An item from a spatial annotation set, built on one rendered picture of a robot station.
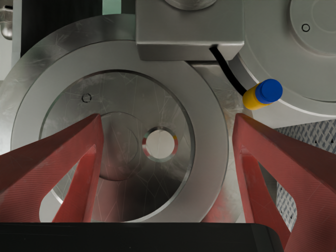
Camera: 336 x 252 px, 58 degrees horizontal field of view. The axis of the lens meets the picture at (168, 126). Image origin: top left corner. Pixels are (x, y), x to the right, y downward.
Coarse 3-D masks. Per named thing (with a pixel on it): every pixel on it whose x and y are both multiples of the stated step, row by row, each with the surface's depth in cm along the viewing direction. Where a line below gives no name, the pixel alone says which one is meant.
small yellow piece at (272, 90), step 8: (208, 48) 14; (216, 48) 14; (216, 56) 14; (224, 64) 14; (224, 72) 14; (232, 72) 14; (232, 80) 13; (264, 80) 11; (272, 80) 11; (240, 88) 13; (256, 88) 11; (264, 88) 11; (272, 88) 11; (280, 88) 11; (248, 96) 12; (256, 96) 11; (264, 96) 11; (272, 96) 11; (280, 96) 11; (248, 104) 12; (256, 104) 11; (264, 104) 11
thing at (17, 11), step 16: (16, 0) 17; (32, 0) 19; (48, 0) 22; (64, 0) 25; (80, 0) 30; (96, 0) 38; (16, 16) 17; (32, 16) 19; (48, 16) 22; (64, 16) 25; (80, 16) 30; (16, 32) 17; (32, 32) 19; (48, 32) 21; (16, 48) 17
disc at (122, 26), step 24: (72, 24) 17; (96, 24) 17; (120, 24) 17; (48, 48) 17; (72, 48) 17; (24, 72) 16; (216, 72) 17; (0, 96) 16; (216, 96) 17; (240, 96) 17; (0, 120) 16; (0, 144) 16; (216, 216) 16
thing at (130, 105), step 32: (64, 96) 14; (96, 96) 14; (128, 96) 15; (160, 96) 15; (128, 128) 15; (128, 160) 14; (192, 160) 15; (64, 192) 14; (96, 192) 14; (128, 192) 14; (160, 192) 14
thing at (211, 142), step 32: (64, 64) 16; (96, 64) 16; (128, 64) 16; (160, 64) 16; (32, 96) 16; (192, 96) 16; (32, 128) 16; (192, 128) 16; (224, 128) 16; (224, 160) 16; (192, 192) 16
